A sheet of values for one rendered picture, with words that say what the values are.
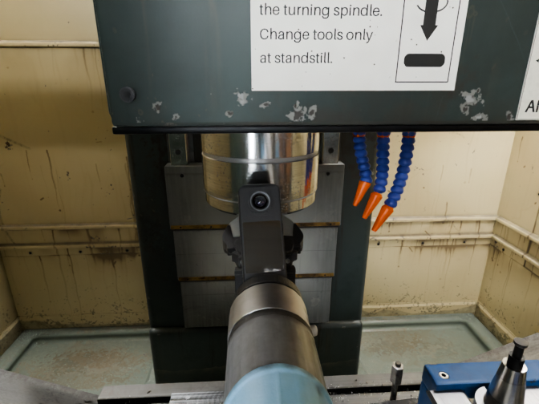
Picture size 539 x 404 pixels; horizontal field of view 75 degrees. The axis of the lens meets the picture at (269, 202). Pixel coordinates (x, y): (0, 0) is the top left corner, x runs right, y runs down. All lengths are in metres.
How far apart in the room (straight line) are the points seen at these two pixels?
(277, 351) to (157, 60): 0.22
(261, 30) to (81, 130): 1.21
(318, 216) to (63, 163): 0.96
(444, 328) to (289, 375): 1.60
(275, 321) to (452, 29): 0.26
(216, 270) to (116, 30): 0.84
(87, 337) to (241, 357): 1.51
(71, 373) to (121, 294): 0.32
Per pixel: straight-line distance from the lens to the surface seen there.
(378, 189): 0.49
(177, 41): 0.28
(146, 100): 0.29
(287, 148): 0.41
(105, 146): 1.42
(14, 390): 1.43
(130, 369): 1.58
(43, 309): 1.82
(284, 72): 0.28
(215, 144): 0.43
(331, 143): 0.95
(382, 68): 0.29
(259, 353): 0.27
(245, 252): 0.37
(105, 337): 1.74
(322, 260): 1.06
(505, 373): 0.56
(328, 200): 0.98
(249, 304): 0.32
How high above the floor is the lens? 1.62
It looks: 19 degrees down
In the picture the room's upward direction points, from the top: straight up
